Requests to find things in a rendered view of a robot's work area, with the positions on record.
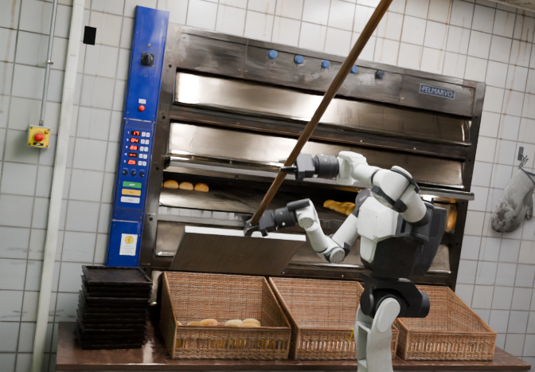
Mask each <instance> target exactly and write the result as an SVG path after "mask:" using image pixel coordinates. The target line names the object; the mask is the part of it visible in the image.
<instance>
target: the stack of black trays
mask: <svg viewBox="0 0 535 372"><path fill-rule="evenodd" d="M82 269H83V270H82V272H83V275H80V276H81V279H82V280H81V282H82V285H81V287H82V290H79V292H80V295H78V296H79V300H78V302H79V304H77V305H78V308H79V309H76V312H77V317H78V319H76V323H74V325H75V328H76V333H77V337H78V340H79V344H80V347H81V349H82V350H95V349H140V348H142V345H145V344H144V342H143V340H146V339H145V337H144V335H147V333H146V332H145V331H147V329H146V327H145V326H147V323H146V321H147V320H149V318H148V317H147V315H149V312H148V311H147V310H150V309H149V308H148V304H151V303H150V301H149V300H151V298H150V297H149V295H150V294H152V292H151V291H150V289H153V288H152V287H151V285H153V284H154V283H153V282H152V281H151V280H150V278H149V277H148V276H147V274H146V273H145V272H144V271H143V270H142V269H141V268H140V267H120V266H96V265H82Z"/></svg>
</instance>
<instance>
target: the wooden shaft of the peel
mask: <svg viewBox="0 0 535 372"><path fill-rule="evenodd" d="M392 1H393V0H380V1H379V3H378V5H377V7H376V9H375V10H374V11H373V14H372V15H371V17H370V19H369V20H368V22H367V23H366V25H365V28H364V29H363V30H362V32H361V34H360V36H359V37H358V39H357V41H356V42H355V44H354V46H353V48H352V49H351V50H350V53H349V55H348V56H347V58H346V59H345V61H344V63H343V64H342V66H341V68H340V69H339V71H338V73H337V75H336V77H335V78H334V80H333V81H332V83H331V85H330V87H329V88H328V90H327V91H326V94H325V95H324V97H323V98H322V100H321V102H320V104H319V105H318V107H317V108H316V110H315V112H314V114H313V115H312V117H311V118H310V121H309V122H308V124H307V126H306V127H305V129H304V131H303V133H302V134H301V135H300V137H299V140H298V141H297V143H296V144H295V146H294V148H293V149H292V151H291V153H290V154H289V156H288V158H287V160H286V162H285V163H284V164H283V166H293V164H294V162H295V160H296V159H297V158H298V156H299V154H300V152H301V150H302V149H303V148H304V146H305V144H306V143H307V140H308V139H309V138H310V136H311V134H312V133H313V131H314V129H315V128H316V126H317V125H318V122H319V121H320V119H321V118H322V116H323V115H324V113H325V111H326V109H327V108H328V107H329V105H330V103H331V101H332V100H333V98H334V97H335V95H336V93H337V92H338V89H339V88H340V87H341V85H342V83H343V82H344V80H345V78H346V77H347V75H348V74H349V72H350V70H351V68H352V67H353V65H354V64H355V62H356V60H357V59H358V57H359V56H360V54H361V52H362V50H363V49H364V47H365V46H366V44H367V42H368V41H369V39H370V38H371V36H372V35H373V32H374V31H375V29H376V28H377V26H378V24H379V23H380V21H381V19H382V18H383V17H384V15H385V13H386V11H387V9H388V8H389V6H390V5H391V3H392ZM287 173H288V172H281V171H280V172H279V173H278V175H277V176H276V178H275V180H274V182H273V183H272V185H271V187H270V189H269V190H268V192H267V193H266V195H265V197H264V199H263V201H262V202H261V203H260V206H259V207H258V209H257V211H256V212H255V214H254V216H253V217H252V219H251V221H250V223H251V225H256V224H257V223H258V221H259V219H260V218H261V216H262V215H263V213H264V211H265V210H266V208H267V207H268V205H269V203H270V201H271V200H272V198H273V197H274V195H275V193H276V191H277V190H278V189H279V187H280V185H281V183H282V182H283V180H284V179H285V177H286V176H287Z"/></svg>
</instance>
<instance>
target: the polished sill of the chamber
mask: <svg viewBox="0 0 535 372"><path fill-rule="evenodd" d="M158 214H167V215H177V216H187V217H204V218H214V219H223V220H233V221H247V220H250V219H252V217H253V216H254V213H242V212H233V211H224V210H215V209H198V208H189V207H180V206H164V205H159V208H158ZM318 220H319V224H320V227H321V228H326V229H339V228H340V227H341V226H342V224H343V223H344V221H331V220H322V219H318ZM453 236H454V233H453V232H450V231H444V235H443V238H447V239H453Z"/></svg>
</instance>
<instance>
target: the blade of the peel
mask: <svg viewBox="0 0 535 372"><path fill-rule="evenodd" d="M305 241H306V239H305V236H303V235H292V234H282V233H269V234H268V236H266V237H263V236H262V235H261V232H253V234H252V235H251V236H245V235H244V231H240V230H231V229H210V228H200V227H189V226H186V227H185V229H184V231H183V234H182V237H181V240H180V242H179V244H178V248H177V250H176V253H175V255H174V258H173V261H172V263H171V266H170V269H173V270H188V271H203V272H231V273H247V274H261V275H277V276H279V275H280V273H281V272H282V271H283V270H284V269H285V268H286V266H287V265H288V263H289V262H290V261H291V259H292V258H293V257H294V255H295V254H296V253H297V252H298V251H299V249H300V248H301V247H302V245H303V244H304V242H305Z"/></svg>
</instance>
